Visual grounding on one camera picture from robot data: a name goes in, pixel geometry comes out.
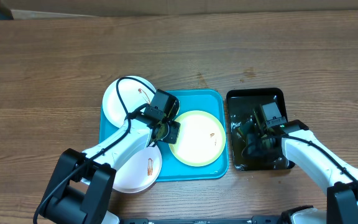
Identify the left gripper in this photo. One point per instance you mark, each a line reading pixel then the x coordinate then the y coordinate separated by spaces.
pixel 173 137

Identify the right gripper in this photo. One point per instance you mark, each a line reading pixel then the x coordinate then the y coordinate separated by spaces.
pixel 258 153

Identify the green rimmed plate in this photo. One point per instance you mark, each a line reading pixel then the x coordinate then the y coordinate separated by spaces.
pixel 201 139

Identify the green yellow sponge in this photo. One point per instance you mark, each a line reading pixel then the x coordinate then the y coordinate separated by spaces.
pixel 246 131

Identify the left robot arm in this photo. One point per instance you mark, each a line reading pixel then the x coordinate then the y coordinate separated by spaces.
pixel 81 184

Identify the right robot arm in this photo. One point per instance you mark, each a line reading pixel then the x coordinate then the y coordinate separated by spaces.
pixel 297 143

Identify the black water tray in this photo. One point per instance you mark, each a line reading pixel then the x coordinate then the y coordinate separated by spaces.
pixel 240 107

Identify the teal plastic tray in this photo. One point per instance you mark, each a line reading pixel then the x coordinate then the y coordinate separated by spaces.
pixel 207 100

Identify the white plate top left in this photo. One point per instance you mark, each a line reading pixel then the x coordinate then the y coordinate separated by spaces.
pixel 134 91

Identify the white plate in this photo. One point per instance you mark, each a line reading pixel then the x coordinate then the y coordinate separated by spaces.
pixel 134 91
pixel 139 172

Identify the white plate bottom left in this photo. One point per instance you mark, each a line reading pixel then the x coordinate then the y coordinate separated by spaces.
pixel 139 172

